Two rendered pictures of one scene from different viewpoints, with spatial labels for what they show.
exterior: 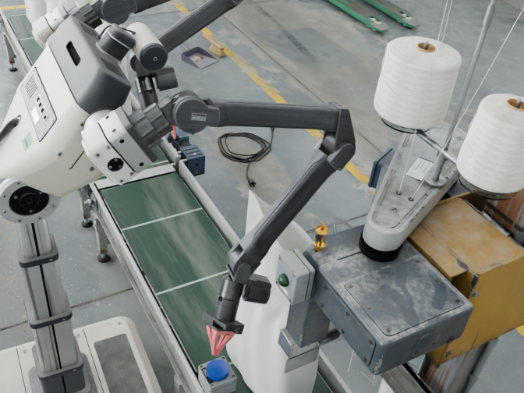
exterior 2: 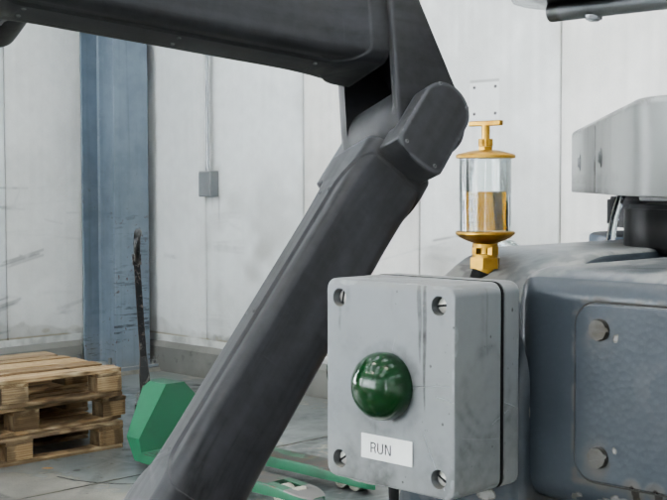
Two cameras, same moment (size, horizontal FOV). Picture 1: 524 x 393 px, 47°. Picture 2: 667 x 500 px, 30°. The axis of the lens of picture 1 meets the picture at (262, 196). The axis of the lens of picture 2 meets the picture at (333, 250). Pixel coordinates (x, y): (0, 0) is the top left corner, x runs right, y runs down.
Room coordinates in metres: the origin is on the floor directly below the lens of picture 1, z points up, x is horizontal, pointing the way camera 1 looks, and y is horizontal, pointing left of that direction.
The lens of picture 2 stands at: (0.38, 0.07, 1.37)
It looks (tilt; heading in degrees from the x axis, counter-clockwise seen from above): 3 degrees down; 348
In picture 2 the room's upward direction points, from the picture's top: straight up
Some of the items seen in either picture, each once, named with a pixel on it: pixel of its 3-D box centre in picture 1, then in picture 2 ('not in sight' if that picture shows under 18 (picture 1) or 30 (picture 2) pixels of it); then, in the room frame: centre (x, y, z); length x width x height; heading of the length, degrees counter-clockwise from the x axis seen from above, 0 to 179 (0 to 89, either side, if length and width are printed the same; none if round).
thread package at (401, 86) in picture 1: (416, 82); not in sight; (1.24, -0.31, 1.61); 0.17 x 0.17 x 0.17
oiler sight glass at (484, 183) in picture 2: (320, 236); (485, 194); (0.96, -0.13, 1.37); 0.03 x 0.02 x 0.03; 33
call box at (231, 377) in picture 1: (217, 378); not in sight; (0.97, 0.07, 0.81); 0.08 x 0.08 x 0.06; 33
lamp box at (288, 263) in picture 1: (294, 276); (421, 379); (0.92, -0.09, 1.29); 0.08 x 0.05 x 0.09; 33
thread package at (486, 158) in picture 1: (504, 140); not in sight; (1.03, -0.46, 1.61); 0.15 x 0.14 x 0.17; 33
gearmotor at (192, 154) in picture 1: (182, 150); not in sight; (2.69, 0.46, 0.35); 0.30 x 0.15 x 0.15; 33
